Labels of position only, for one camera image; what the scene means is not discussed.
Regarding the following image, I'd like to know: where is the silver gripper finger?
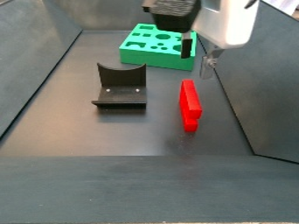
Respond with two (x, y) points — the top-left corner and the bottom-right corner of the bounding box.
(200, 46), (224, 79)
(181, 31), (192, 59)

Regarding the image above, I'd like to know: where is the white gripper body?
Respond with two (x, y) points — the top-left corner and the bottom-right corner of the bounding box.
(192, 0), (258, 49)

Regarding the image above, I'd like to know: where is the red double-square block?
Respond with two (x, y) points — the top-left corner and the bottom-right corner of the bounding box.
(178, 80), (201, 132)

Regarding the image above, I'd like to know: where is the green foam shape board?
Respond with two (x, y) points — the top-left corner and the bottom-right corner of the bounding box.
(118, 24), (196, 71)

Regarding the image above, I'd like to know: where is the black curved stand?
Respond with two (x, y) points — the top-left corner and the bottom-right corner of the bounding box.
(90, 64), (146, 108)

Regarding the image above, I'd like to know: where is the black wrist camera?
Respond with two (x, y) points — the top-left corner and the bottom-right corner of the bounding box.
(141, 0), (201, 33)

